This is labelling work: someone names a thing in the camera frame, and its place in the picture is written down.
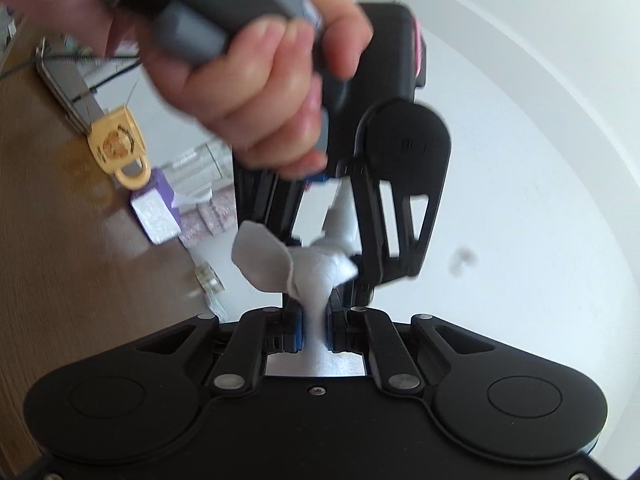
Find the white cleaning cloth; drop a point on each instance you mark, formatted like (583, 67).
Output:
(308, 275)

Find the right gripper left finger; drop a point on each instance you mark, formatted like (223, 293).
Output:
(247, 344)

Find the yellow bear mug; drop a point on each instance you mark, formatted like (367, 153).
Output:
(117, 145)

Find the clear water bottle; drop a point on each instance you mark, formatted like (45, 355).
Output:
(205, 168)

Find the clear tape roll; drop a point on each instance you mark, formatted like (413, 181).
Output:
(208, 279)

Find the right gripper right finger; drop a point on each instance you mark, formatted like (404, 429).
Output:
(372, 334)

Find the black smartphone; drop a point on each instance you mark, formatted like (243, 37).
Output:
(59, 71)

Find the purple ceramic vase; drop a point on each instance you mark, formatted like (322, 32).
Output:
(206, 220)

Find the person's left hand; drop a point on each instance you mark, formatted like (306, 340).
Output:
(263, 97)

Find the purple tissue box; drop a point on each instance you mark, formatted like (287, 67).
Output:
(157, 207)

